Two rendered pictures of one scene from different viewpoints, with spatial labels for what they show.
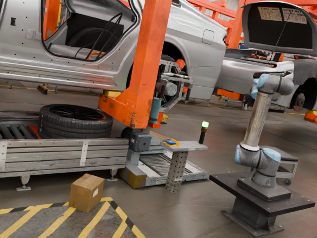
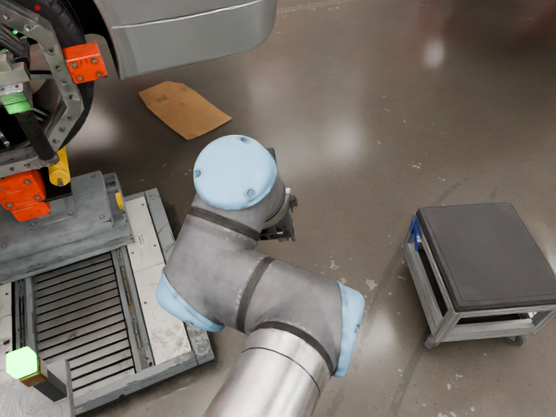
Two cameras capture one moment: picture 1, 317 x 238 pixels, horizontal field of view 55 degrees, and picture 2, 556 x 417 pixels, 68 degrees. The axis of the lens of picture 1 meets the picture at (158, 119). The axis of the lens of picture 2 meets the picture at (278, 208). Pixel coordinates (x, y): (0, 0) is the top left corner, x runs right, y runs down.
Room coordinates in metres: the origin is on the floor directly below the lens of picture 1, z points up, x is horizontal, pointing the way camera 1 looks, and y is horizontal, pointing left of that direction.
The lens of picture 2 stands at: (2.56, -0.98, 1.43)
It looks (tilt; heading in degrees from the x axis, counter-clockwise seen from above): 49 degrees down; 15
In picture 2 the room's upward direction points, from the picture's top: straight up
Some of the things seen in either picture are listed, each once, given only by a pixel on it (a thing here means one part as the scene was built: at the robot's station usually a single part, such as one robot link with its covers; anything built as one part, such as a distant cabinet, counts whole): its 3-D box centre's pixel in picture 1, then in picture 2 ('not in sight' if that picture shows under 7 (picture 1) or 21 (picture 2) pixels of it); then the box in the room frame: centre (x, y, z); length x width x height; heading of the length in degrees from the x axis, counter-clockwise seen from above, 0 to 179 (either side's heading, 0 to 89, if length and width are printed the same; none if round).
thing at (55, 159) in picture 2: (187, 94); (35, 136); (3.15, -0.25, 0.83); 0.04 x 0.04 x 0.16
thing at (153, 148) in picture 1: (141, 144); (61, 223); (3.36, 0.14, 0.13); 0.50 x 0.36 x 0.10; 129
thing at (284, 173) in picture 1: (271, 164); (468, 275); (3.50, -1.43, 0.17); 0.43 x 0.36 x 0.34; 20
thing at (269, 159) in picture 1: (268, 160); not in sight; (2.32, -0.92, 0.54); 0.17 x 0.15 x 0.18; 80
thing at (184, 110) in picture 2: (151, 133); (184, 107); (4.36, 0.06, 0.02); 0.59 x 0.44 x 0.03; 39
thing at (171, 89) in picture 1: (166, 88); not in sight; (3.17, -0.01, 0.85); 0.21 x 0.14 x 0.14; 39
